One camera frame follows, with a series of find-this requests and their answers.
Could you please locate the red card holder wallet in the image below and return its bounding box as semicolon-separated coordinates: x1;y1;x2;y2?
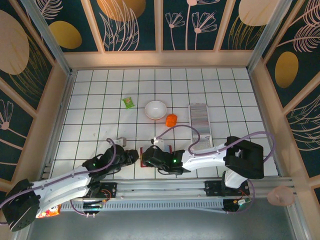
139;144;174;168

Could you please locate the orange toy fruit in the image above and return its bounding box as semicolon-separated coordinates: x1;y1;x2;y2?
165;113;179;129

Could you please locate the white slotted plastic tray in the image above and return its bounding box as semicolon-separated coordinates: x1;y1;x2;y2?
188;102;214;151

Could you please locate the white bowl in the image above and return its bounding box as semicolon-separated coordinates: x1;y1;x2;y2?
144;100;168;121

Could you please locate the left controller circuit board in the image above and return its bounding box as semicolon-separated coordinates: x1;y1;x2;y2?
83;201;104;210

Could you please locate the controller circuit board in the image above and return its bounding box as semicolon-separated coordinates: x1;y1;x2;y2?
83;201;104;210
234;198;252;207

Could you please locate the green snack packet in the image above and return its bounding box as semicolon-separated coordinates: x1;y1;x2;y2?
121;96;135;110

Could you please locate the colourful candy bag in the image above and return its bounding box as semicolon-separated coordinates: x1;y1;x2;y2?
36;203;62;219

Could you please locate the right controller circuit board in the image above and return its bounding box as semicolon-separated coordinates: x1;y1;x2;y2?
234;198;252;207

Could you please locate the pink translucent round object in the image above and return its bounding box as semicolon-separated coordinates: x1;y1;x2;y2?
266;185;295;207

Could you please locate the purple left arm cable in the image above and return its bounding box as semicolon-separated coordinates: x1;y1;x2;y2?
0;137;118;219

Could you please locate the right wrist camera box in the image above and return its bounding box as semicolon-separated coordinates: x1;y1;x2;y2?
150;138;166;151

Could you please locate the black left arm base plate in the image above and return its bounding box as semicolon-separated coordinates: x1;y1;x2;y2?
96;182;118;200

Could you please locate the aluminium mounting rail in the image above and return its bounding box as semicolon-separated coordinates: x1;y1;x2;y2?
94;177;295;201

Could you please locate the grey slotted cable duct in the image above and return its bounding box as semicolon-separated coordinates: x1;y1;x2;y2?
59;201;226;213

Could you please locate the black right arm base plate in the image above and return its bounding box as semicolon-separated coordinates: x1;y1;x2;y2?
204;179;250;197

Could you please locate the aluminium frame post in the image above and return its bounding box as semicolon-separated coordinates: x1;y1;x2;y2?
21;0;74;76
246;0;293;74

